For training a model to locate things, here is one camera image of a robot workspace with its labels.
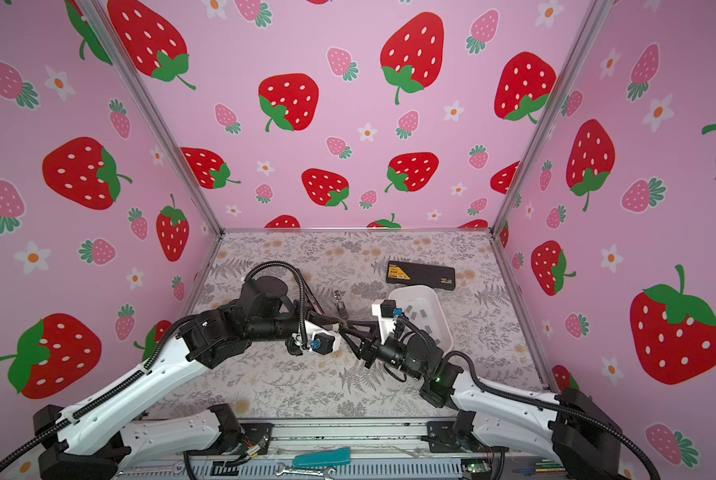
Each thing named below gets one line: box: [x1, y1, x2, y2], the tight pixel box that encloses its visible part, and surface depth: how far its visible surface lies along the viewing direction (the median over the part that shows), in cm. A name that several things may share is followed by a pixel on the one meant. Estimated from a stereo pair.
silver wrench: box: [275, 462, 335, 480], surface depth 71 cm
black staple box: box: [386, 260, 456, 291], surface depth 107 cm
